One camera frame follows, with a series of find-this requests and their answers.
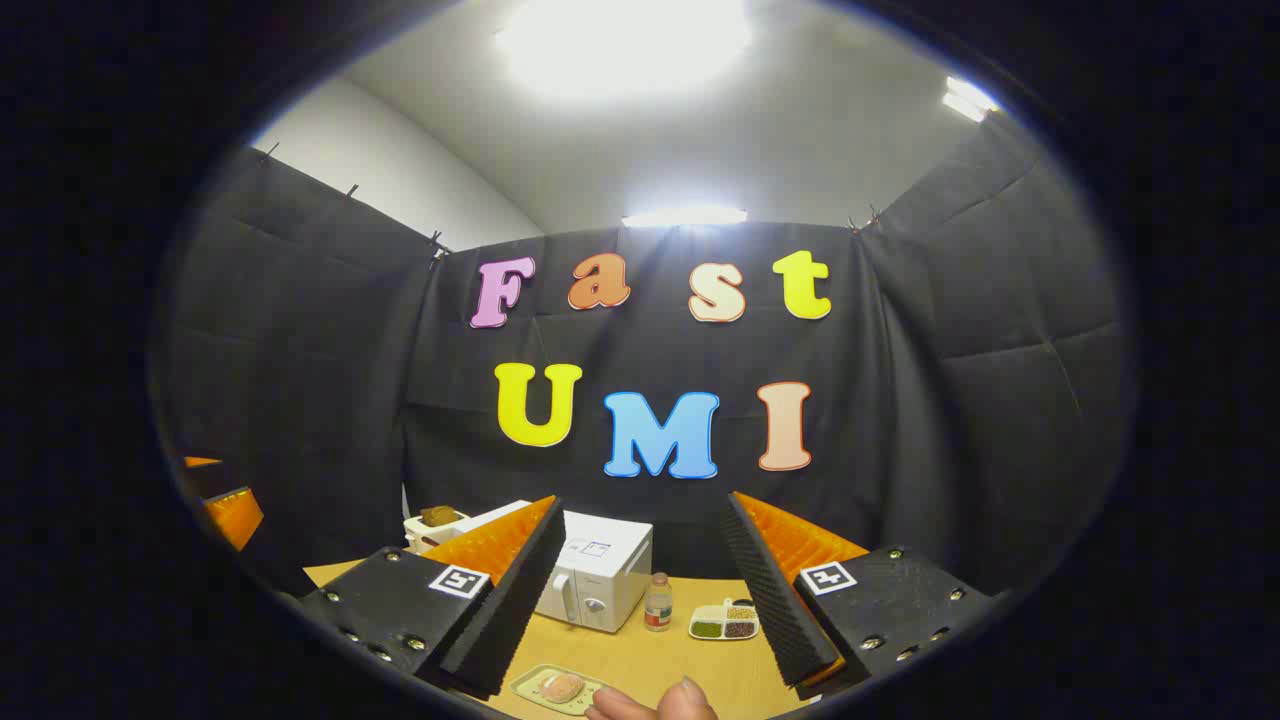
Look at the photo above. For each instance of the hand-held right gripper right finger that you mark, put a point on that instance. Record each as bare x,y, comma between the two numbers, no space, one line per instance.
775,590

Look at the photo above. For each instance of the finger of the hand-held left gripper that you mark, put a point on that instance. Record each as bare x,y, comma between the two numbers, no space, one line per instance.
238,518
200,462

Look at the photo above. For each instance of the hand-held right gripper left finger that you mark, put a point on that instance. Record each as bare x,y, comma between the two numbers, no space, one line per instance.
520,590

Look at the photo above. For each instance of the white microwave oven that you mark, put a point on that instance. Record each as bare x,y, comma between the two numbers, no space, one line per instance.
605,570

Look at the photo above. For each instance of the breaded orange croquette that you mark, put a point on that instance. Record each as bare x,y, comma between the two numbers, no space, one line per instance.
562,687

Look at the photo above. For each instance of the white divided bean dish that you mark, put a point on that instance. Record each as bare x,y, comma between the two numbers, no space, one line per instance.
722,624

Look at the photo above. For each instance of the pale green plate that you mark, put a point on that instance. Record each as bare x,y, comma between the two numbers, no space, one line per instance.
525,688

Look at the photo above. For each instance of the brown toast slice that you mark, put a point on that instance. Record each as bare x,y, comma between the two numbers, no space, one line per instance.
438,516

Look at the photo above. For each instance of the white toaster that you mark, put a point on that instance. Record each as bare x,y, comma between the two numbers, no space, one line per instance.
420,535

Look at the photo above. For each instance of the small clear labelled bottle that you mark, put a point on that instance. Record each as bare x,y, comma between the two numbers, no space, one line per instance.
658,605

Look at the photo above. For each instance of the ceiling light strip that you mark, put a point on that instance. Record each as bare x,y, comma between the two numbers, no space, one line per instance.
685,216
966,98

